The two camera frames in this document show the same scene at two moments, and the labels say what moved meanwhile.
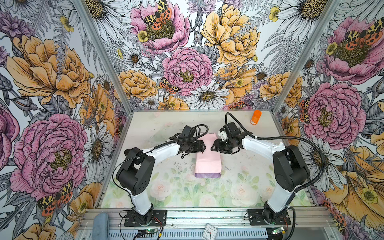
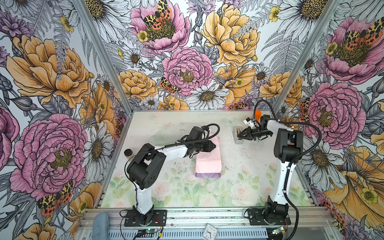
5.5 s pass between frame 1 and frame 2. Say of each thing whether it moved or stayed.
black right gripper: moved
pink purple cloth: stayed
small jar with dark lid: stayed
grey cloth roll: stayed
